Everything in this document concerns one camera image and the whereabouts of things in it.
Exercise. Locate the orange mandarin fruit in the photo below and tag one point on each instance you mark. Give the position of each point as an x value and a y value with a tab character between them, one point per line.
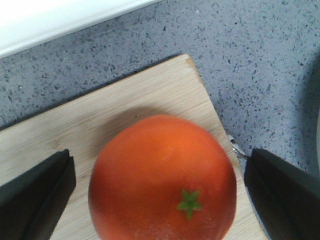
163	178

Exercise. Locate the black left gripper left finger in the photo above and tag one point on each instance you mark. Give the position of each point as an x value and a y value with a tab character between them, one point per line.
32	203

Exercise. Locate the wooden cutting board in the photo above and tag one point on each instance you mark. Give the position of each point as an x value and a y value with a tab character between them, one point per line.
86	124

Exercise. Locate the white rectangular tray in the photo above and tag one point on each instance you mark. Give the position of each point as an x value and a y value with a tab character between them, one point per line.
27	23

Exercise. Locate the beige round plate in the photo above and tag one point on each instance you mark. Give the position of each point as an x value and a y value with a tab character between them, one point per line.
314	101

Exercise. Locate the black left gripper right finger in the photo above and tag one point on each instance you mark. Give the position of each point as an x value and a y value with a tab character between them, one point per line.
286	198

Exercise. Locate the metal cutting board handle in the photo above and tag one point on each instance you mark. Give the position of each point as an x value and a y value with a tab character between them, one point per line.
238	151

